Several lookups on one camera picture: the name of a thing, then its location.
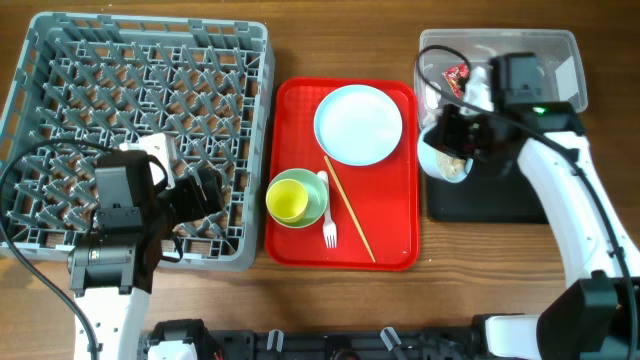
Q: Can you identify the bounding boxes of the yellow plastic cup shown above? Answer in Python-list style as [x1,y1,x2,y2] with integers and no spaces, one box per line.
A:
[266,179,309,224]

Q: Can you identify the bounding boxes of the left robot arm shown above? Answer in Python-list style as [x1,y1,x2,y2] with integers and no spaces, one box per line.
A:
[67,150,225,359]

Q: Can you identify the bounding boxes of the red snack wrapper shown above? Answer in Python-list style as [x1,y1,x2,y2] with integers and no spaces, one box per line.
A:
[442,63,470,99]

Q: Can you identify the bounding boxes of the left black cable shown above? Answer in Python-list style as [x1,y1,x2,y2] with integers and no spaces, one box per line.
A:
[0,138,119,360]

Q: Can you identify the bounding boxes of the right black cable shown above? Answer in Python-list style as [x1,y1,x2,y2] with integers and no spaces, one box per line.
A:
[414,44,640,360]

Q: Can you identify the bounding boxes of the black waste tray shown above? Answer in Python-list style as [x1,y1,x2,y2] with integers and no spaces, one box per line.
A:
[426,159,548,224]

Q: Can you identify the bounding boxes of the black cable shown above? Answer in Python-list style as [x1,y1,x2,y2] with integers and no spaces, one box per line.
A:
[414,44,640,360]
[0,138,119,360]

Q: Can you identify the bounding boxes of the red plastic tray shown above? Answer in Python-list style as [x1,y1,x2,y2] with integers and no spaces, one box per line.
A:
[265,77,420,271]

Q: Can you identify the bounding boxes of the light green bowl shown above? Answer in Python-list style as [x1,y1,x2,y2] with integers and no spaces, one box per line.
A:
[267,168,327,228]

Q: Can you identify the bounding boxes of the grey dishwasher rack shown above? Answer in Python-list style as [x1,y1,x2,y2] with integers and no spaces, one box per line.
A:
[1,12,275,271]

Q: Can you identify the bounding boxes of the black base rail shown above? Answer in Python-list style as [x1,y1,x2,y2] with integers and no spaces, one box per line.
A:
[139,319,486,360]

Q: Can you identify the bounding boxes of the white tissue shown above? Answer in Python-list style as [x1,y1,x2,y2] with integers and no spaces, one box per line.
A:
[462,67,494,112]

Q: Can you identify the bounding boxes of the light blue plate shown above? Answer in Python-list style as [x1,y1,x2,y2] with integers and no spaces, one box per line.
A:
[313,84,403,166]

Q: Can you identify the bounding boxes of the wooden chopstick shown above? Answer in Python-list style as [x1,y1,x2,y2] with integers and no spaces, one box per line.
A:
[323,155,377,263]

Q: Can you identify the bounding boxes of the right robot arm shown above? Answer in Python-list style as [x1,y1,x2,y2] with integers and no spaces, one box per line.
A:
[417,53,639,359]

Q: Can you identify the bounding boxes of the white plastic fork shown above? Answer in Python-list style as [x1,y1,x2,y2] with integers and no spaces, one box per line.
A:
[317,170,337,249]

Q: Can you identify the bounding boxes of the light blue bowl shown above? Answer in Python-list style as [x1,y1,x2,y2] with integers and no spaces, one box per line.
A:
[417,123,473,183]

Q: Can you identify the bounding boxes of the clear plastic bin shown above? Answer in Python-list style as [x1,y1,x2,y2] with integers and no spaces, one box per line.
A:
[414,28,588,129]

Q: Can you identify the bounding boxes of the rice food scraps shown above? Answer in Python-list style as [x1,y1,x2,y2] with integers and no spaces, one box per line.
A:
[436,151,466,180]

